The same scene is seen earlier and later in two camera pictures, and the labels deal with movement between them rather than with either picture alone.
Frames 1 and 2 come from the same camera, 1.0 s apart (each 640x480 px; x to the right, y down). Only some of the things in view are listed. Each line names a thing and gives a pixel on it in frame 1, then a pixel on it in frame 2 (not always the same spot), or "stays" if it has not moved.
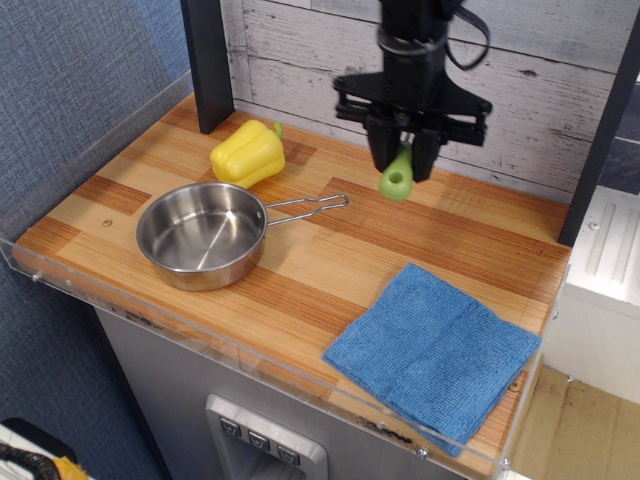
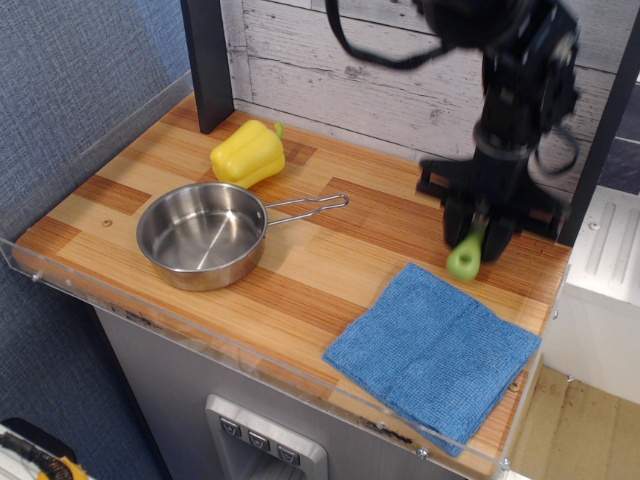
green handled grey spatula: (397, 180) → (463, 260)
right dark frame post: (601, 140) stays
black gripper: (415, 90) → (492, 178)
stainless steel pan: (204, 236) stays
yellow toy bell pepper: (250, 154) stays
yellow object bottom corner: (69, 470) stays
